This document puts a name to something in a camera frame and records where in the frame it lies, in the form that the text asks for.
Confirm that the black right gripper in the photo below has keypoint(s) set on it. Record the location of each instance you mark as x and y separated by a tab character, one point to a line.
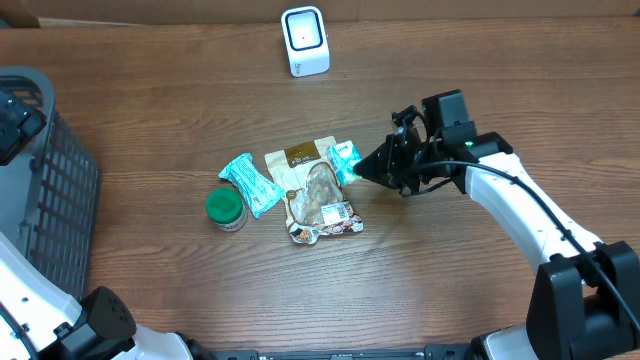
387	159

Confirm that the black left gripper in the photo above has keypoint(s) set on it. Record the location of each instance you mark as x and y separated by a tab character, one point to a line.
18	128

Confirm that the small teal tissue pack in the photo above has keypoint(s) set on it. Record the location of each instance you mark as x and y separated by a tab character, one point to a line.
343	157

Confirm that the beige snack pouch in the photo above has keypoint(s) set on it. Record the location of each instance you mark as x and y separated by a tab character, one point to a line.
315	203

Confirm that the light green wipes packet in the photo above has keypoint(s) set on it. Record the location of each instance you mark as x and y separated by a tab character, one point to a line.
259	193

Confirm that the green lid white jar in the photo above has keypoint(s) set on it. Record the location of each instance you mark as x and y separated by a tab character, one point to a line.
225	207

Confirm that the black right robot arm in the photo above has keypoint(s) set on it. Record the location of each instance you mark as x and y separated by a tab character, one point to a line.
585	300

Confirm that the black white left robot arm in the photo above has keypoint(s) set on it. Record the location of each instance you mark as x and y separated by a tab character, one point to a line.
40	321

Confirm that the white barcode scanner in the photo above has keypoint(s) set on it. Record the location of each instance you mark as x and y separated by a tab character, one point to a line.
305	41

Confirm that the grey plastic mesh basket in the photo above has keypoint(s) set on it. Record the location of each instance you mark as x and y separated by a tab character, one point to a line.
50	190

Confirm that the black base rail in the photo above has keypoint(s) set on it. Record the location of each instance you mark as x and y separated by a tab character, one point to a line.
350	355

